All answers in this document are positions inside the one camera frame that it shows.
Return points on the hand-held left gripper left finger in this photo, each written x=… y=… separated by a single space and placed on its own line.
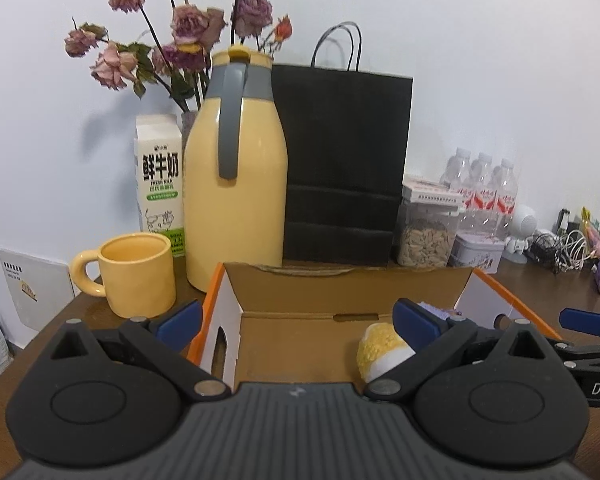
x=182 y=321

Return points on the glass vase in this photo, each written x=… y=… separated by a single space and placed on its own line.
x=187 y=122

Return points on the white robot toy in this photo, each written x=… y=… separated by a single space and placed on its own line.
x=525 y=222

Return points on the dried pink rose bouquet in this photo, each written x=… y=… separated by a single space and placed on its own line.
x=190 y=22

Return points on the purple woven pouch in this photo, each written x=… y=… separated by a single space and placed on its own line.
x=442 y=312

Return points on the white printed tin box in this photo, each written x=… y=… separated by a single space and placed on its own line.
x=475 y=255

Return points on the colourful snack packet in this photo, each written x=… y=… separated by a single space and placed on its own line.
x=597 y=230

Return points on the clear jar of seeds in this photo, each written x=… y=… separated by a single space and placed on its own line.
x=425 y=245

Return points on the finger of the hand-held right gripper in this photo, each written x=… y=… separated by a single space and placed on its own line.
x=580 y=351
x=585 y=321

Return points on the white sheep plush toy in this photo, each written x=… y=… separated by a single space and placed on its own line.
x=380 y=347

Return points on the white milk carton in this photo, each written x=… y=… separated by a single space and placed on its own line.
x=160 y=175

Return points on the black paper bag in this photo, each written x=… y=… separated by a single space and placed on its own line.
x=340 y=160

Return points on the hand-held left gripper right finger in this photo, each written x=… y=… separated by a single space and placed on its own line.
x=416 y=325

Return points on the yellow thermos jug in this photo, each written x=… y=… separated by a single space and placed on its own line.
x=250 y=200

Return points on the yellow mug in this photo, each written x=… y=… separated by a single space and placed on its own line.
x=140 y=275

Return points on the flat white box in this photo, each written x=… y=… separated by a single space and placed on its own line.
x=430 y=192

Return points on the red cardboard box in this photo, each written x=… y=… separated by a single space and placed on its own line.
x=290 y=325

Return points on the black charger plug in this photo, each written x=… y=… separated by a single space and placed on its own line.
x=567 y=220

